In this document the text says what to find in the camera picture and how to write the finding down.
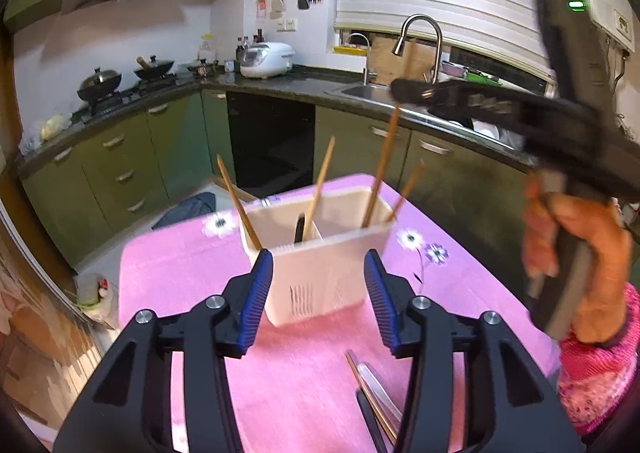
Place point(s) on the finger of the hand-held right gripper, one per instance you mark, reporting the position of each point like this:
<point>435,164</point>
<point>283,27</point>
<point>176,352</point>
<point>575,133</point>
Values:
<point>415,92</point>

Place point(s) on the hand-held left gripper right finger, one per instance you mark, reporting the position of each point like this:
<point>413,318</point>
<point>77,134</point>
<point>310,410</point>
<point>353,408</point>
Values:
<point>377,298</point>

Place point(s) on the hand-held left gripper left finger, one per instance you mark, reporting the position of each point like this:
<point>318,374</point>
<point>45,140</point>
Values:
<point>260,293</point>

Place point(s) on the white plastic utensil holder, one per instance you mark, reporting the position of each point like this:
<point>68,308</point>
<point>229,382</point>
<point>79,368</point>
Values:
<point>325,273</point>

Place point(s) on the black spoon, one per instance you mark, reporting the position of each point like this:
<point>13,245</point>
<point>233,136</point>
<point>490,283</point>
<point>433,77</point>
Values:
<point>300,228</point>

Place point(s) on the silver metal utensil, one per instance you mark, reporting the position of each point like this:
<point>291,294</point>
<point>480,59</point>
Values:
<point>382,395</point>

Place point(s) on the black fork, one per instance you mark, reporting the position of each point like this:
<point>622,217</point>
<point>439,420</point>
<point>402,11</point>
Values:
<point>370,423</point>

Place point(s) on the person's right forearm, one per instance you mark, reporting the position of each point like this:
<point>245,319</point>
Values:
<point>600,383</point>

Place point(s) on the person's right hand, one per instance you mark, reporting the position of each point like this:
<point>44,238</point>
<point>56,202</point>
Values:
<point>605,253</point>

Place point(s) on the wooden cutting board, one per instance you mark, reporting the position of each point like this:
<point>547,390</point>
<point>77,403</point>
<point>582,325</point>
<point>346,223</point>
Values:
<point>385,63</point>

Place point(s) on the steel kitchen faucet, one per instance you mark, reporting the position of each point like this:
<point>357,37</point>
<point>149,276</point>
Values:
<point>437,48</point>

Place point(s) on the steel sink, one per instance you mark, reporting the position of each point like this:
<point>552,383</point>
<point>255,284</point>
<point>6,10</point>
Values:
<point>360,90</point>

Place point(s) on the green tray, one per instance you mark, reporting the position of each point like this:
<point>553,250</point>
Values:
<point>482,77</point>

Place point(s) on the yellow tray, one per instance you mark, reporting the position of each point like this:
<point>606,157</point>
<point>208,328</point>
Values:
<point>350,49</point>

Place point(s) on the green lower cabinet under sink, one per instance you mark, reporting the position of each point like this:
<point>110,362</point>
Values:
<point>450,173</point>

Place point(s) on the pink floral tablecloth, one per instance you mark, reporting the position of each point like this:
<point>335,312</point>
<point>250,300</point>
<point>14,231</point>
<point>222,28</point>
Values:
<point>310,373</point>

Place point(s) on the dark blue cloth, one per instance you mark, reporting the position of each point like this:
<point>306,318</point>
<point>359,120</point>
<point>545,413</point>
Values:
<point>187,210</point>

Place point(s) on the white rice cooker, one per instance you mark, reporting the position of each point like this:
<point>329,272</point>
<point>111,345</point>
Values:
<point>265,60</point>

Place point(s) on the white container with scraps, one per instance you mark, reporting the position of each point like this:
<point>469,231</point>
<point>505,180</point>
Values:
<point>95,290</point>

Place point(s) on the dark sauce bottles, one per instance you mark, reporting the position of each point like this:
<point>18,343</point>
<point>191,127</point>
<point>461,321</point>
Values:
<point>245,45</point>

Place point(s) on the small steel cup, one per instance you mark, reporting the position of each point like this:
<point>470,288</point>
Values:
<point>230,66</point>

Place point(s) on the green lower cabinet with drawers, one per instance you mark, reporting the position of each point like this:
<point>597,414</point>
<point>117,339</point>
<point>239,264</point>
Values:
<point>100,173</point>

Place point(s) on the clear oil bottle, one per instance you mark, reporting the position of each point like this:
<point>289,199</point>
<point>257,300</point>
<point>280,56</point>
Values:
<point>206,48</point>

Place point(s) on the small steel pot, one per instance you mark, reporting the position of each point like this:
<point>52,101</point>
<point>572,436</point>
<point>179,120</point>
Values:
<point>202,69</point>

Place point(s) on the lotus print glass door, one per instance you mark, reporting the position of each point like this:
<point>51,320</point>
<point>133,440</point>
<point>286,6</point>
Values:
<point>40,358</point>

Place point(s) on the black gas stove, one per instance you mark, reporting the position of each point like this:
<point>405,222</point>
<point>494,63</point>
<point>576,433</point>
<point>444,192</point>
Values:
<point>125,95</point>

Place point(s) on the black wok with lid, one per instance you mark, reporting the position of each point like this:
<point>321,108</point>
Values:
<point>100,83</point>

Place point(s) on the bag of pale vegetables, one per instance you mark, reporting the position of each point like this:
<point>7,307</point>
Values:
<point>50,128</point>

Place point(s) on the white wall socket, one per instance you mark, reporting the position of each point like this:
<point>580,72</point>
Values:
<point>287,24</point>

